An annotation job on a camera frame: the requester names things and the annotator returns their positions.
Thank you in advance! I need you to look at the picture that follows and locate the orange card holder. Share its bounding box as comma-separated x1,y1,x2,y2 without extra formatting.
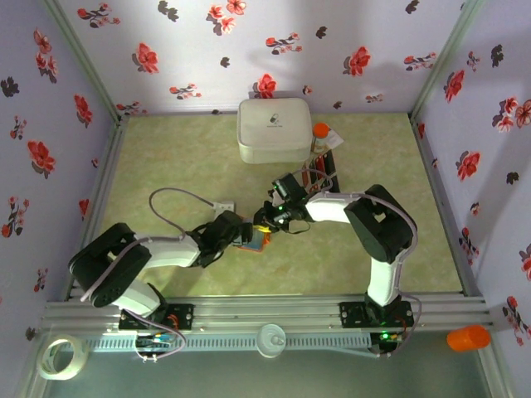
235,229,271,255

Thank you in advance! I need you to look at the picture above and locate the white zippered case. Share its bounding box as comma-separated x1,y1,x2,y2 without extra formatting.
236,97,313,165

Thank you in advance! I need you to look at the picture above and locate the orange-capped clear bottle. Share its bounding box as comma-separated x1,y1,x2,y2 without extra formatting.
311,122,332,154

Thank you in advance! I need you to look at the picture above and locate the white round lid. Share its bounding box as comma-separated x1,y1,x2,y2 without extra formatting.
256,323,287,358

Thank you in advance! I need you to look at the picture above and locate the clear tape roll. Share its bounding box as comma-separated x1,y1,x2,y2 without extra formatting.
36,333,90,381

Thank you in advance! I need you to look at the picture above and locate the orange plastic cup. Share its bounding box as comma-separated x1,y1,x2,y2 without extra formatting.
446,324,492,353

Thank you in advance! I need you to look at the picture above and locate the left arm grey cable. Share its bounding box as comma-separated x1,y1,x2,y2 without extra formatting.
80,187,221,303

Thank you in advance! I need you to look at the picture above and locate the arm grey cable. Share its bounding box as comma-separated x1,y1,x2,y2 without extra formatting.
80,187,221,303
288,167,424,332

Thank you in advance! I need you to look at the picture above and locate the long aluminium base rail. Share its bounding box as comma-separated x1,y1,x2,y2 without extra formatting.
39,293,497,332

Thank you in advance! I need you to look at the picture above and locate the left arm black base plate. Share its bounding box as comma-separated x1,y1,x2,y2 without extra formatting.
118,303,195,332

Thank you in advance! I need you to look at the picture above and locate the slotted grey cable duct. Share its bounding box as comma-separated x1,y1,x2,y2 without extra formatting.
85,333,373,353

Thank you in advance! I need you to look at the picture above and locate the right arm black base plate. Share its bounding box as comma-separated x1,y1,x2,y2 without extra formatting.
338,301,416,329

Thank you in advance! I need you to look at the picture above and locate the aluminium side rail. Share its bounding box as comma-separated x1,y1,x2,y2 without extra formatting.
66,114,129,300
408,114,486,298

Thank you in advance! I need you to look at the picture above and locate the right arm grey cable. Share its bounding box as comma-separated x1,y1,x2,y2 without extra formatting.
288,167,424,332

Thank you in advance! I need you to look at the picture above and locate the aluminium frame post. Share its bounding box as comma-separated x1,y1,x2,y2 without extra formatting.
41,0,130,125
408,0,486,124

